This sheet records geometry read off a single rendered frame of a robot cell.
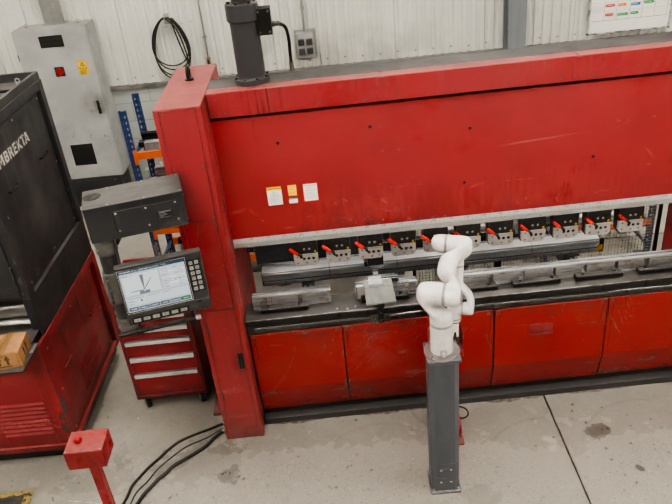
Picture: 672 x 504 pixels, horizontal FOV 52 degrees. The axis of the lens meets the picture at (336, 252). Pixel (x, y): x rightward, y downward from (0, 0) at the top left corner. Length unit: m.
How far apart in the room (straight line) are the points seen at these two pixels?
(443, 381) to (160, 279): 1.60
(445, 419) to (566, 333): 1.18
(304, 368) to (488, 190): 1.64
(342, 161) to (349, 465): 1.92
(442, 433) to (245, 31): 2.44
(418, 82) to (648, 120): 1.35
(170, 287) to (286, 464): 1.49
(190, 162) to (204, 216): 0.32
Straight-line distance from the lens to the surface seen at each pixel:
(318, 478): 4.52
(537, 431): 4.79
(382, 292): 4.24
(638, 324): 4.92
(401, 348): 4.54
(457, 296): 3.49
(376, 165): 3.99
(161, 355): 4.92
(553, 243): 4.81
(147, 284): 3.78
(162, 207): 3.61
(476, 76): 3.90
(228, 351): 4.38
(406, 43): 8.14
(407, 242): 4.23
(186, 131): 3.71
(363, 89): 3.82
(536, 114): 4.08
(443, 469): 4.24
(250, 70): 3.86
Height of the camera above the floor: 3.33
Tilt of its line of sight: 30 degrees down
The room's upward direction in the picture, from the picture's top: 6 degrees counter-clockwise
